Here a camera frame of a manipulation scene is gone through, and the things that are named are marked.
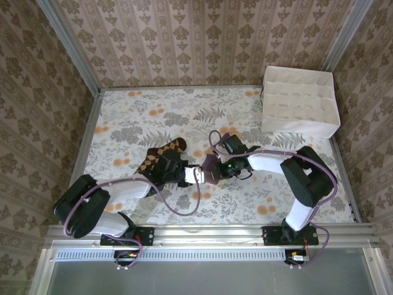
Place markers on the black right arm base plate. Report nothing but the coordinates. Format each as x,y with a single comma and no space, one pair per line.
271,235

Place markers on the aluminium mounting rail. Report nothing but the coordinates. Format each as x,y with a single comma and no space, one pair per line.
199,235

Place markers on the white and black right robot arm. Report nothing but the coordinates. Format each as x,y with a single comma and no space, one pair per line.
267,161

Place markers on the aluminium table side rail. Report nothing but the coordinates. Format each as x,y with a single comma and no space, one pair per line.
344,175
87,141

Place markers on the purple knitted sock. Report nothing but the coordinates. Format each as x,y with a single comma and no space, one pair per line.
210,164

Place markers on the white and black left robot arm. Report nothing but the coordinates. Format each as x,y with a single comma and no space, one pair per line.
129,189

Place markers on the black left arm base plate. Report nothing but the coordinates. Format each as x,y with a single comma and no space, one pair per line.
147,236

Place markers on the white divided organizer box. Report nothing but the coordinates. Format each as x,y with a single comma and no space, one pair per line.
301,129

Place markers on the grey metal panel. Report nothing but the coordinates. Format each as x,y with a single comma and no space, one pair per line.
199,279

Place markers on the aluminium frame post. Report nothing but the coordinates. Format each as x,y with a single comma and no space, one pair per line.
344,40
70,52

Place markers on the floral table cloth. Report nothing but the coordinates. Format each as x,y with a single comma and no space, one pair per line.
184,107

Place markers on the small electronics board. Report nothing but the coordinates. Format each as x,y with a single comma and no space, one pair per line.
127,255
297,258

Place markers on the aluminium table end rail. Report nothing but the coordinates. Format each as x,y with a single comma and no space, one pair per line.
184,88

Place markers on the brown yellow argyle sock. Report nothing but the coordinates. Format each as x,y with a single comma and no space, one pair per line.
172,146

